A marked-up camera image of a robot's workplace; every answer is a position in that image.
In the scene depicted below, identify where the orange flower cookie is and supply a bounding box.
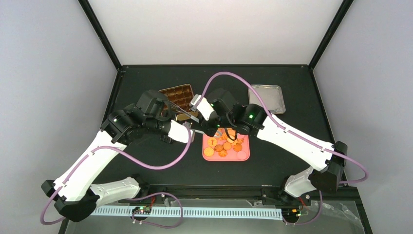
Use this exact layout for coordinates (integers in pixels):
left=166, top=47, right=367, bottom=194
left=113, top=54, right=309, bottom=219
left=218, top=149, right=228, bottom=157

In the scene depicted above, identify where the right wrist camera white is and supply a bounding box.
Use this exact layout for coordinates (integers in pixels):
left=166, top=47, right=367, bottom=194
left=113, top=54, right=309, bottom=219
left=189, top=94, right=203, bottom=110

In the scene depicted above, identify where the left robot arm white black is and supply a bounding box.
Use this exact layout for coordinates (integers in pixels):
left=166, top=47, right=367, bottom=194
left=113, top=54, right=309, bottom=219
left=41, top=90, right=194, bottom=222

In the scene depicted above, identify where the black front rail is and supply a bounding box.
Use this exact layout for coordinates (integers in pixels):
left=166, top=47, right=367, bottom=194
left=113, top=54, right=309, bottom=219
left=138, top=185, right=360, bottom=200

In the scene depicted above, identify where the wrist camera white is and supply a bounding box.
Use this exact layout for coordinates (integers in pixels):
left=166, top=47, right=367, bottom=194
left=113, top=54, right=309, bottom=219
left=181, top=121, right=192, bottom=130
left=189, top=94, right=203, bottom=110

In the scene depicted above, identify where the left circuit board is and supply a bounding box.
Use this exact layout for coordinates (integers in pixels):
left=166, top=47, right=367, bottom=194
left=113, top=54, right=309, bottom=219
left=131, top=206, right=152, bottom=215

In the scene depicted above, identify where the white slotted cable duct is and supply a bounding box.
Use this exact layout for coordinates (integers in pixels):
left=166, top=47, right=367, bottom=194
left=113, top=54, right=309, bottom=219
left=92, top=205, right=283, bottom=220

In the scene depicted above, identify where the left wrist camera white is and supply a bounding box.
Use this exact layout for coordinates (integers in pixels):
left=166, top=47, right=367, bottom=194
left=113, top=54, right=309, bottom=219
left=181, top=121, right=192, bottom=130

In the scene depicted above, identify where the pink plastic tray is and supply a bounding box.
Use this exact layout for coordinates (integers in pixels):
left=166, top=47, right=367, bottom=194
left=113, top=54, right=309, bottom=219
left=202, top=128, right=250, bottom=161

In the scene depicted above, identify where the pink round cookie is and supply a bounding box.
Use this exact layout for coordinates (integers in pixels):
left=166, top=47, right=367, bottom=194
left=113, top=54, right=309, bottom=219
left=237, top=151, right=248, bottom=161

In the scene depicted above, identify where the round golden cookie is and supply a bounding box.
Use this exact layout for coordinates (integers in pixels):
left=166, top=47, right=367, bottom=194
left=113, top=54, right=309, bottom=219
left=204, top=147, right=215, bottom=157

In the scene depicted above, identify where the gold cookie tin box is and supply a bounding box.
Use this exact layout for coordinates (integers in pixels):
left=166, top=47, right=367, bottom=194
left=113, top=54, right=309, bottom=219
left=159, top=84, right=198, bottom=117

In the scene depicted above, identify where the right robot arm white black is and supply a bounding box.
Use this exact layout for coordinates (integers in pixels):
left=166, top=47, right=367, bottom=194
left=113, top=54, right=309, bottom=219
left=189, top=88, right=348, bottom=205

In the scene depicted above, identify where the silver tin lid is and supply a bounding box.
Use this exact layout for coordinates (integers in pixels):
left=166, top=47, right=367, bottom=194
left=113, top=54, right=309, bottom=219
left=251, top=84, right=286, bottom=115

